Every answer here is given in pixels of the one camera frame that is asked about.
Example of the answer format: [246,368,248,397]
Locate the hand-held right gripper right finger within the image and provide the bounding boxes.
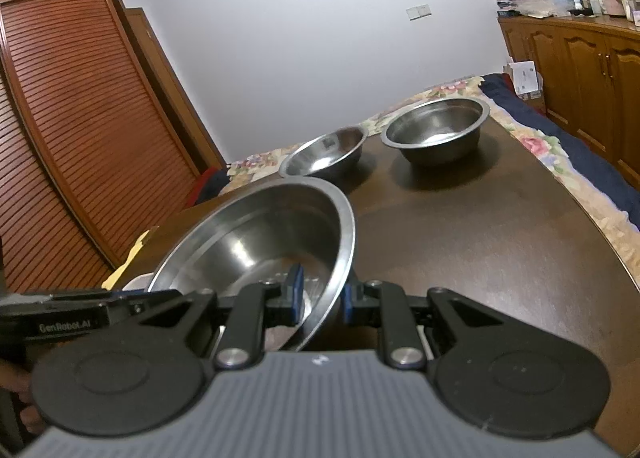
[341,280,532,369]

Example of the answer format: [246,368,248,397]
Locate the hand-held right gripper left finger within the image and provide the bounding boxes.
[125,263,306,372]

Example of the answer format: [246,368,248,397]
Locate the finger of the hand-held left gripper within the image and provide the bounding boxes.
[47,289,183,309]

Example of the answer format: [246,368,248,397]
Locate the large stainless steel bowl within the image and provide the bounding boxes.
[147,177,357,354]

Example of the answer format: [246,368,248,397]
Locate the medium stainless steel bowl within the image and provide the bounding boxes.
[278,126,370,185]

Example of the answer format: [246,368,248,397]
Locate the small deep stainless steel bowl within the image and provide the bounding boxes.
[380,98,491,167]

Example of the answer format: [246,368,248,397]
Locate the person's left hand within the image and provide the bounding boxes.
[0,357,45,435]

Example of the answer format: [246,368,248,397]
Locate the yellow plush toy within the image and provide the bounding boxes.
[102,228,152,289]

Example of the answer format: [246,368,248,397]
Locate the brown louvered wardrobe door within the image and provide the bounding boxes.
[0,72,117,295]
[0,0,202,279]

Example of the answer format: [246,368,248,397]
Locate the dark red cloth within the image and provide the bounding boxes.
[187,165,234,211]

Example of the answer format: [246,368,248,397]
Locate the floral bedsheet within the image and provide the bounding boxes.
[225,74,640,289]

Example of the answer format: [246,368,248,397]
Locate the navy blue blanket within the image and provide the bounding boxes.
[480,72,640,235]

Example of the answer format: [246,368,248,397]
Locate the white paper box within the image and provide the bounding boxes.
[510,60,542,100]

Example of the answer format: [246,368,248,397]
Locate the wooden cabinet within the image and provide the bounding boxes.
[498,12,640,189]

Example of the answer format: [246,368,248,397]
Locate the clear plastic bags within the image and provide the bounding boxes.
[517,0,572,19]

